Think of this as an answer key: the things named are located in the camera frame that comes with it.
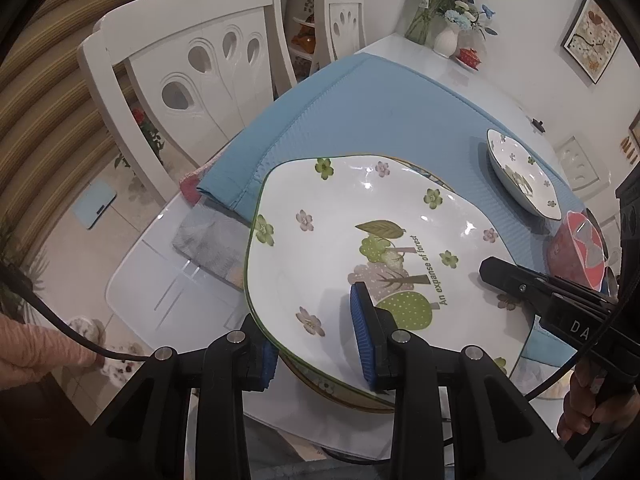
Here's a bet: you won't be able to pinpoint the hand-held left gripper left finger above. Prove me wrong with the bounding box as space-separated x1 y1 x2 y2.
65 312 278 480

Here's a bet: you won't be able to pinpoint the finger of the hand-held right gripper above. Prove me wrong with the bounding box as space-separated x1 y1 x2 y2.
480 257 618 313

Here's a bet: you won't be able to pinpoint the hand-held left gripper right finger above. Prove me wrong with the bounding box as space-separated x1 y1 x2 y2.
350 282 581 480

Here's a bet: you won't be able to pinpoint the pink cartoon bowl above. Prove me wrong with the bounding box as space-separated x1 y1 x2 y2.
547 210 608 292

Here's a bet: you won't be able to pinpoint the hexagonal tree print plate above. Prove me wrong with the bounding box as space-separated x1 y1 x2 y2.
486 128 564 221
244 154 543 413

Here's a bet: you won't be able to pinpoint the person's right hand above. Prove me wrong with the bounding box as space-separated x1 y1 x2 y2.
557 364 622 442

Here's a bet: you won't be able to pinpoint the white dining chair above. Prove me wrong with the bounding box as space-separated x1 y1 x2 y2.
552 134 599 192
82 0 299 207
309 0 367 79

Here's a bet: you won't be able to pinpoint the round blue floral plate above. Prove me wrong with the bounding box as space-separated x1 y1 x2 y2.
171 205 556 401

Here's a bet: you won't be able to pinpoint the white fluffy slipper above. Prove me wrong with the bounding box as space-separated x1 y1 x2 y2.
100 342 138 388
69 314 107 347

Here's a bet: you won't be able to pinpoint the pink cloth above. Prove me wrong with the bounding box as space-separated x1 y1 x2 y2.
179 162 213 206

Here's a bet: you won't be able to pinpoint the blue textured table mat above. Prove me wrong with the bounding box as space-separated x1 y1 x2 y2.
196 52 591 376

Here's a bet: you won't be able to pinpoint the person's pink trouser leg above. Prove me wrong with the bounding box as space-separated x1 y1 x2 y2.
0 312 99 392

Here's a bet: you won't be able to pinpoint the blue bathroom scale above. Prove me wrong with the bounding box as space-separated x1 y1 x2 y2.
72 176 117 231

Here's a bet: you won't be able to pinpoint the red flower plant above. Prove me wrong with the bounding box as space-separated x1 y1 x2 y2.
127 107 167 171

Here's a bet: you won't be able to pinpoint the green houseplant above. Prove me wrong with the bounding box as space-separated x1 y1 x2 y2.
0 215 48 316

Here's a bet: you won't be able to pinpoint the blue artificial flowers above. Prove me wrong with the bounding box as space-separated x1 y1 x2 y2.
442 0 498 36

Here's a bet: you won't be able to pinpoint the white openwork shelf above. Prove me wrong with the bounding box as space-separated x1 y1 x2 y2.
287 0 351 81

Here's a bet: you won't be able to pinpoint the black cable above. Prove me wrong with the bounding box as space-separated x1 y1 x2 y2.
524 302 622 402
0 262 153 362

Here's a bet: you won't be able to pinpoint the flower wall picture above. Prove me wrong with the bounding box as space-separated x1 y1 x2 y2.
561 0 622 84

